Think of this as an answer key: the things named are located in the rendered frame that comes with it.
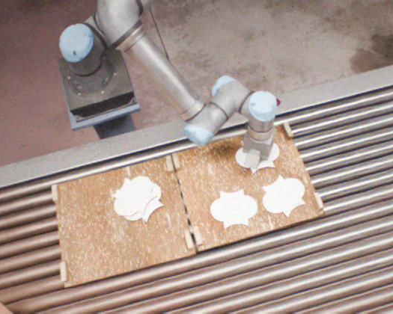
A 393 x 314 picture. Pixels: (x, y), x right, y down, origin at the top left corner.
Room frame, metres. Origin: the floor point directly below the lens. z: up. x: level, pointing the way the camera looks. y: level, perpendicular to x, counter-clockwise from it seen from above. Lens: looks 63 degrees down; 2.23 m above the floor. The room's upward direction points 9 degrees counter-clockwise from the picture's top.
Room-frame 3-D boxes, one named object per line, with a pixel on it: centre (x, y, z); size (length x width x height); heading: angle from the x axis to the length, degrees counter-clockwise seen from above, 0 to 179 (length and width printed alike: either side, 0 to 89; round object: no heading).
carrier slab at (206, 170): (0.56, -0.15, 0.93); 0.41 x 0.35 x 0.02; 97
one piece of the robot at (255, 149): (0.63, -0.19, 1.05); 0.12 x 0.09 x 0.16; 149
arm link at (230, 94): (0.71, -0.13, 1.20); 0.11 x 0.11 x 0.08; 41
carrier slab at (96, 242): (0.51, 0.27, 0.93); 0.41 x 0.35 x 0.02; 96
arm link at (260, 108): (0.65, -0.20, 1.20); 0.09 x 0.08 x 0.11; 41
